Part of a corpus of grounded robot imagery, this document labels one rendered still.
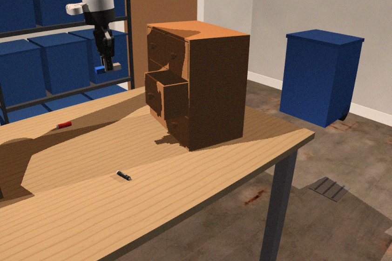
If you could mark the black aaa battery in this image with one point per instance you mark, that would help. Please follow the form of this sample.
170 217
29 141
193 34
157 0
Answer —
123 175

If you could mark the small orange wooden chest of drawers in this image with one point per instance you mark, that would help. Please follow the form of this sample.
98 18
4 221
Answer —
218 70

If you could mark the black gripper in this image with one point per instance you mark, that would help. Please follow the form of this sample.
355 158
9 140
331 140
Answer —
104 40

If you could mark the blue and white eraser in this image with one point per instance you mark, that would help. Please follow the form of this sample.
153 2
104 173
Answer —
101 69

